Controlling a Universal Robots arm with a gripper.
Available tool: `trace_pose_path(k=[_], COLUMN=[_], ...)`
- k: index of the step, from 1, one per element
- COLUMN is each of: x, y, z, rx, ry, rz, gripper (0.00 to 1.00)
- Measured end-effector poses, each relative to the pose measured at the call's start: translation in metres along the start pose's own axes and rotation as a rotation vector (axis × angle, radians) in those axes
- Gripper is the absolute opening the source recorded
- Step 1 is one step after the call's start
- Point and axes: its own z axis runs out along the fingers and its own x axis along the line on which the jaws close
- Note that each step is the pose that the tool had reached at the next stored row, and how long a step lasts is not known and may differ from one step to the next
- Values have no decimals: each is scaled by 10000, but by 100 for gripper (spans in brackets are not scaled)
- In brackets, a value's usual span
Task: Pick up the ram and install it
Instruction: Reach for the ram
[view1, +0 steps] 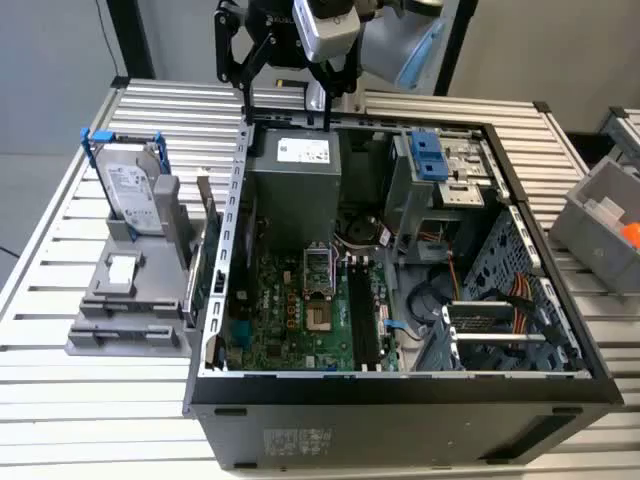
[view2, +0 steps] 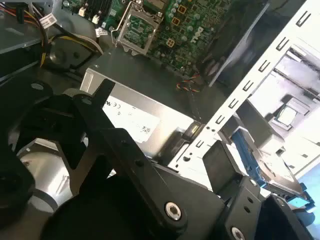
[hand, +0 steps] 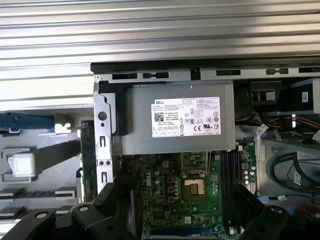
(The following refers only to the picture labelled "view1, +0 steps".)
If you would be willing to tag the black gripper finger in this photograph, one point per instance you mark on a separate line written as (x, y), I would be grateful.
(327, 112)
(248, 100)

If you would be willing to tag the grey disk bay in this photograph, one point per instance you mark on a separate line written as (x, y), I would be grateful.
(480, 320)

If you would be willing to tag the green graphics card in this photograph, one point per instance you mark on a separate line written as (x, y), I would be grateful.
(210, 240)

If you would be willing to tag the green motherboard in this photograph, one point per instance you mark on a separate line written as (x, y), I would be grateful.
(270, 320)

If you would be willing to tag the blue plastic drive latch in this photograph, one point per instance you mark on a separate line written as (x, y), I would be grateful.
(427, 155)

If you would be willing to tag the silver CPU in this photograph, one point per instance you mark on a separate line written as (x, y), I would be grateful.
(121, 270)

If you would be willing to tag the grey power supply unit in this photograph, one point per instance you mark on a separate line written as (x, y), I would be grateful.
(295, 200)

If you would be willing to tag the grey parts rack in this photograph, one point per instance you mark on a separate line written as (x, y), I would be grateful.
(145, 275)

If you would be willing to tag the round black speaker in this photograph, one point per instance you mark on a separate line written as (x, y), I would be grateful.
(357, 231)

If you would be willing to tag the yellow black plug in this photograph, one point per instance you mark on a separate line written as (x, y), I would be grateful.
(285, 82)

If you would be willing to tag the black frame post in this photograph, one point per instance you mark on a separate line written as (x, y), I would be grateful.
(132, 40)
(457, 50)

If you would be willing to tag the grey metal side table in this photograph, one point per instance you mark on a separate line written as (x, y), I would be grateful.
(622, 125)

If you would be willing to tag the black RAM stick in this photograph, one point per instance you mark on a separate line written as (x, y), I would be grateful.
(127, 332)

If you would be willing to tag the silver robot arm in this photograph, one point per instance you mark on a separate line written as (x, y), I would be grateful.
(385, 45)

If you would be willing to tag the orange ball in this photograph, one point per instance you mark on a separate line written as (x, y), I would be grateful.
(631, 235)

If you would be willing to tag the black PC case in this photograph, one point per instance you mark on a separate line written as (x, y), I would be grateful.
(400, 435)

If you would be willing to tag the hard disk in blue carrier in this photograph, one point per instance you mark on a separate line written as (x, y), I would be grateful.
(127, 185)

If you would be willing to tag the grey plastic bin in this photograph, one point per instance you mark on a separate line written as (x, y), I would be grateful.
(595, 250)

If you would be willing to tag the CPU socket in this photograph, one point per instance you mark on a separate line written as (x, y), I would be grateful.
(320, 316)

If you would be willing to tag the black RAM slot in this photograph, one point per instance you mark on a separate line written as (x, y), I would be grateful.
(357, 315)

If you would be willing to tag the white box in bin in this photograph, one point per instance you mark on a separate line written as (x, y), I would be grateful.
(607, 207)

